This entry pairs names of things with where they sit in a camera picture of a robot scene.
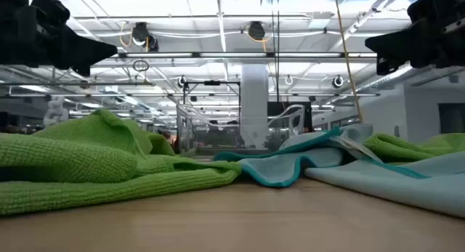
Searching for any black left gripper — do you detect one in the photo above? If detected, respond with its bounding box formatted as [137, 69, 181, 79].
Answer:
[0, 0, 119, 78]

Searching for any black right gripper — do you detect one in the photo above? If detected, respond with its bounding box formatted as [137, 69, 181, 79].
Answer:
[364, 0, 465, 78]

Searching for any white paper towel tag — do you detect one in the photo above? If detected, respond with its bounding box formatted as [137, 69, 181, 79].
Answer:
[339, 134, 383, 163]

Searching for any light blue microfiber towel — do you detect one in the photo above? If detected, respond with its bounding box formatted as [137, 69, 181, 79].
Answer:
[213, 123, 383, 190]
[304, 150, 465, 219]

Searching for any white robot figure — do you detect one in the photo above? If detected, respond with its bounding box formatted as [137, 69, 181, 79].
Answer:
[42, 95, 70, 128]

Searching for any clear plastic bin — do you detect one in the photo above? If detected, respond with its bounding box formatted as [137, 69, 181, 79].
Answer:
[176, 103, 307, 158]

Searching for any overhead LED light bar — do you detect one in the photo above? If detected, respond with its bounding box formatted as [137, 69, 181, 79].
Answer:
[108, 51, 379, 60]

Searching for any white square column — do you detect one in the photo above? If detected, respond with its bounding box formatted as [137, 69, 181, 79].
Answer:
[240, 64, 270, 150]

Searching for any yellow hanging cable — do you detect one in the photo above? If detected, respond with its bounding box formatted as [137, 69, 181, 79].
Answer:
[333, 0, 364, 124]

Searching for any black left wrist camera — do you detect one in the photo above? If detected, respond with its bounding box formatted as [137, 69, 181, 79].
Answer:
[30, 0, 71, 27]

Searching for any ceiling cable reel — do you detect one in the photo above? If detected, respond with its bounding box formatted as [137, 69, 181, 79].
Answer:
[130, 21, 160, 52]
[246, 20, 267, 41]

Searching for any dark wall window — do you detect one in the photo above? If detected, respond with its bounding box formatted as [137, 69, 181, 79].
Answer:
[437, 102, 465, 135]

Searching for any black hanging cable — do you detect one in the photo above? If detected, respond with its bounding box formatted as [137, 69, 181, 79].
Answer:
[270, 0, 281, 103]

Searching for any black background frame stand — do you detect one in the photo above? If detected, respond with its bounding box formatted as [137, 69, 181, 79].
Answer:
[182, 79, 242, 108]

